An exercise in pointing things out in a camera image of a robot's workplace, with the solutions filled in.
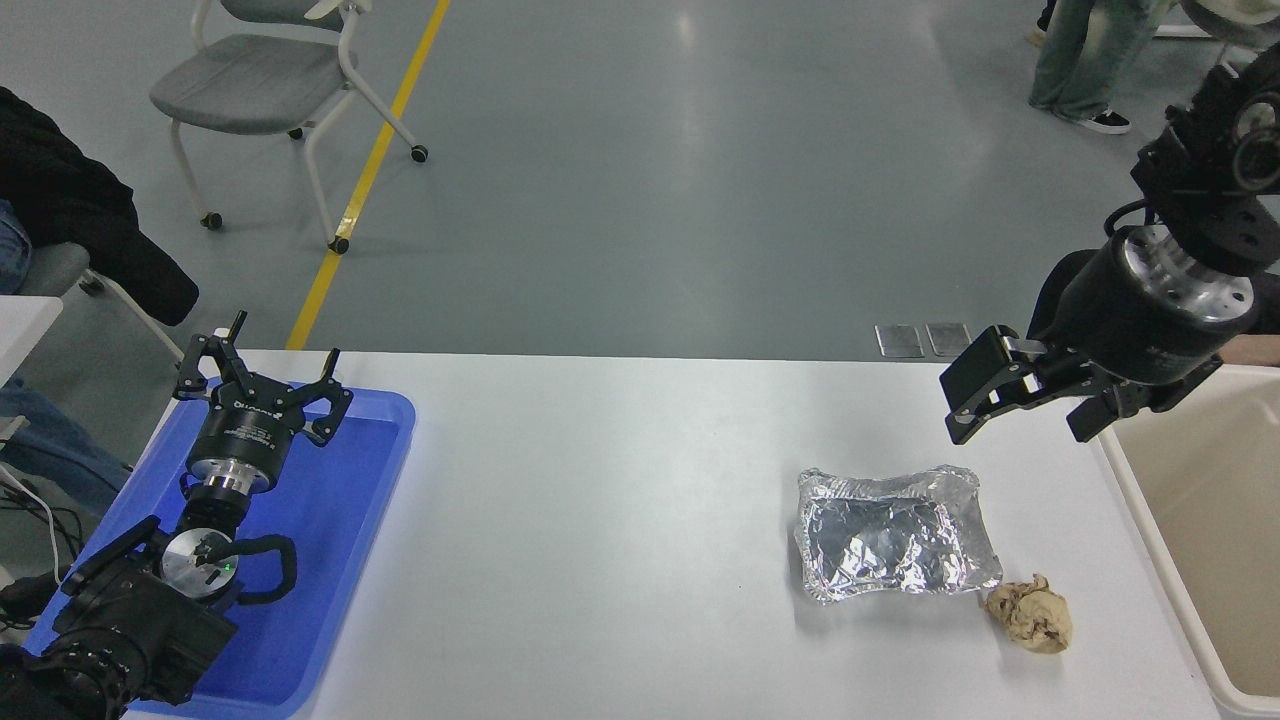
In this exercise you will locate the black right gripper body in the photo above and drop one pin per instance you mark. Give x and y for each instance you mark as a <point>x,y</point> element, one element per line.
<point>1130,320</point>

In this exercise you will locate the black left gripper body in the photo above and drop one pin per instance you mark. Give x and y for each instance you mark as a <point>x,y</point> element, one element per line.
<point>245,430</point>

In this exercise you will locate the silver foil tray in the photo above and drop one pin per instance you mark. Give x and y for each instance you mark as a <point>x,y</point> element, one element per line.
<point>890,535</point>

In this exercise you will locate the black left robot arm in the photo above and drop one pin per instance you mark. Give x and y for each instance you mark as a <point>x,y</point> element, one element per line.
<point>130,620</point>

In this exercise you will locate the metal floor plate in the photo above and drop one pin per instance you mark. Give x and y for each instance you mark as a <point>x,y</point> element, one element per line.
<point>949,338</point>
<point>899,340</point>

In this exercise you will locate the person beside bin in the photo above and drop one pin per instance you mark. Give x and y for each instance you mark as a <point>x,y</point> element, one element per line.
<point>1042,300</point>

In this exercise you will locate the blue plastic tray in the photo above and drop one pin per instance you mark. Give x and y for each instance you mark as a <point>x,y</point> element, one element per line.
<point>340,520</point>

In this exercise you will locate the large pale bin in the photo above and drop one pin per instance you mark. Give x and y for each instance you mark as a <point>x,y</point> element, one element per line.
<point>1215,520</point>

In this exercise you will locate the small white table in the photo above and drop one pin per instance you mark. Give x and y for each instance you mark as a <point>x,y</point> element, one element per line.
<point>25,330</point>

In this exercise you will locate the grey seat chair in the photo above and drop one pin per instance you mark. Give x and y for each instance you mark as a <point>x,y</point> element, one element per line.
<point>55,265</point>

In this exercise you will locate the seated person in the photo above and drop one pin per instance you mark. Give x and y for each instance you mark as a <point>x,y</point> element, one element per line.
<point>70,210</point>

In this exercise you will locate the crumpled tan paper ball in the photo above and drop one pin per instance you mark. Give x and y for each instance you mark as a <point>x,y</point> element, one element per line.
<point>1035,615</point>

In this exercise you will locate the standing person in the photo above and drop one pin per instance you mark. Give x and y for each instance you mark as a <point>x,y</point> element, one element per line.
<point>1085,60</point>

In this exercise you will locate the grey chair on castors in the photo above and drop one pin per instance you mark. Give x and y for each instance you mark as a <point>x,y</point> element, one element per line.
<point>250,80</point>

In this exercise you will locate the walking person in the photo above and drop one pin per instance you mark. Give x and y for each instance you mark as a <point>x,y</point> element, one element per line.
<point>1043,20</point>

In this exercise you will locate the white frame chair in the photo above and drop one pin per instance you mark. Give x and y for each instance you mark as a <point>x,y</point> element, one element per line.
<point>1235,20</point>

